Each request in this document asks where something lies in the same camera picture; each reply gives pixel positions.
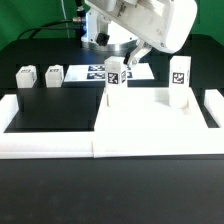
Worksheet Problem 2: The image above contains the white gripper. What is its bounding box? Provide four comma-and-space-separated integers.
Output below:
85, 0, 197, 66

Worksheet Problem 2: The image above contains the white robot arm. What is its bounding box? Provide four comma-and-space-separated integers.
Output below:
85, 0, 197, 65

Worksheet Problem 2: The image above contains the white square table top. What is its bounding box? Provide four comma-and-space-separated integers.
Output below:
94, 87, 207, 131

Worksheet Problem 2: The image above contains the black cable thick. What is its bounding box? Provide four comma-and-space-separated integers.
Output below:
17, 17, 86, 40

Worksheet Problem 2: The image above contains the thin white cable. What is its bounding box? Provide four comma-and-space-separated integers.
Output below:
59, 0, 71, 39

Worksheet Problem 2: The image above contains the white U-shaped obstacle fence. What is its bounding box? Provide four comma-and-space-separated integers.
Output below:
0, 94, 224, 159

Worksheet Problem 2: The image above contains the black cable connector upright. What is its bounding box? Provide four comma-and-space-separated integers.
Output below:
75, 0, 85, 18

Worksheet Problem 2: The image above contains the white sheet with fiducial markers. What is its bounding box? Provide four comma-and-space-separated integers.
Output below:
64, 63, 154, 82

